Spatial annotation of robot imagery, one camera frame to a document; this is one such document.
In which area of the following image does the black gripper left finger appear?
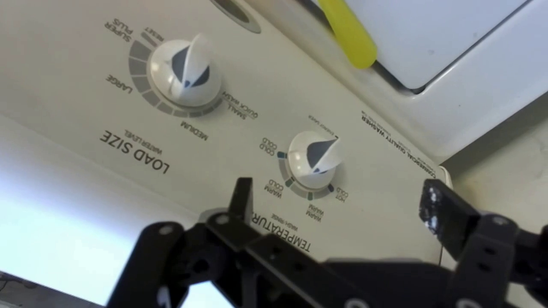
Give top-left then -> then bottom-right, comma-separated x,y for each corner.
105,175 -> 373,308

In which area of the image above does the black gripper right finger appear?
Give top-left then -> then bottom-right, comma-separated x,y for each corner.
418,177 -> 548,308

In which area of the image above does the white temperature knob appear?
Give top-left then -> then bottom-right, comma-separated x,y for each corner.
286,128 -> 346,189

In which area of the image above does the white Amana washing machine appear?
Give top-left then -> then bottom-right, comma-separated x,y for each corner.
0,0 -> 548,308

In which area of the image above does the white load size knob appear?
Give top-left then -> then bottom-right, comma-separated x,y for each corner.
146,30 -> 224,110

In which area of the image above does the white washer lid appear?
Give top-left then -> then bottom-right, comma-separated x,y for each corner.
341,0 -> 531,93

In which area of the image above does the yellow-green plastic spatula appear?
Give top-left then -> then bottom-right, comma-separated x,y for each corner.
315,0 -> 380,71

